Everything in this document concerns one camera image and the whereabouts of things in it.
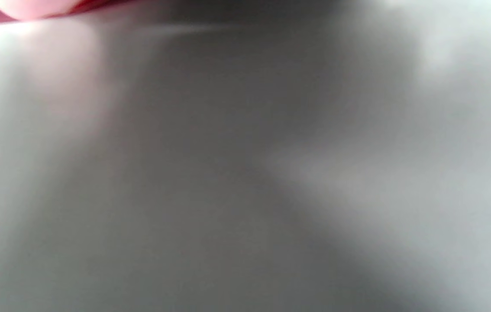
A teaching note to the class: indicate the pink paper sheet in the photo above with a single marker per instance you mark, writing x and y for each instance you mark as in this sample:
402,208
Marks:
33,8

